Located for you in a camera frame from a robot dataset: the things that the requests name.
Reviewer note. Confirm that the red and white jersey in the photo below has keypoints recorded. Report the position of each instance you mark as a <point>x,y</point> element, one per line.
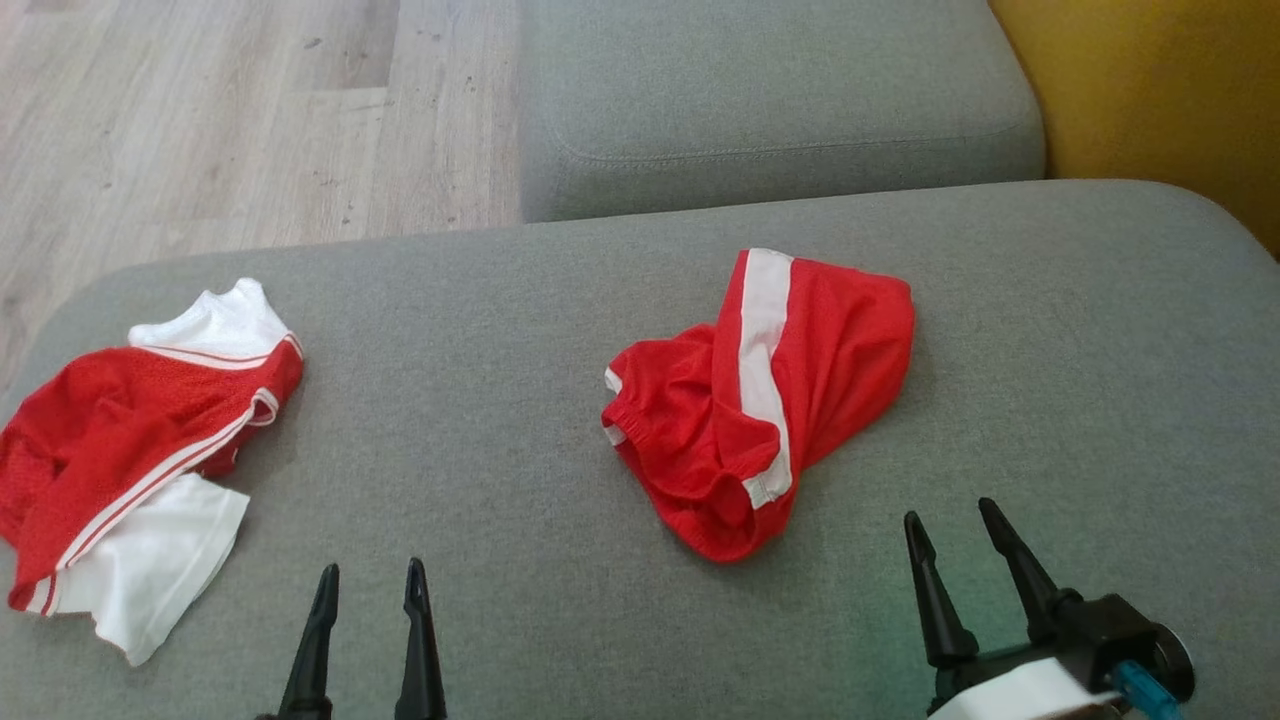
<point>120,430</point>

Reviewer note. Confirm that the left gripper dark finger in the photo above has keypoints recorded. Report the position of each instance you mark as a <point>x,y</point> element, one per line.
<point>420,660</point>
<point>312,660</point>

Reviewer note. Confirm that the grey sofa seat cushion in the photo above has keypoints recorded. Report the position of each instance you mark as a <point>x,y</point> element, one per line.
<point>760,90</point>

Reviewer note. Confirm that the yellow wall panel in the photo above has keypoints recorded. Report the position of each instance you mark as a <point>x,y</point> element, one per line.
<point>1150,90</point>

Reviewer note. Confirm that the yellow and grey sofa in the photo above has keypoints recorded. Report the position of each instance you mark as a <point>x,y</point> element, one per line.
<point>520,400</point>

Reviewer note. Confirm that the red shorts with white stripe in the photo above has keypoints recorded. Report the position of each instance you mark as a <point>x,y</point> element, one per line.
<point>830,350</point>

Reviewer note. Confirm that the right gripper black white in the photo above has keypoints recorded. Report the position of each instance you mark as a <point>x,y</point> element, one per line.
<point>1050,680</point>

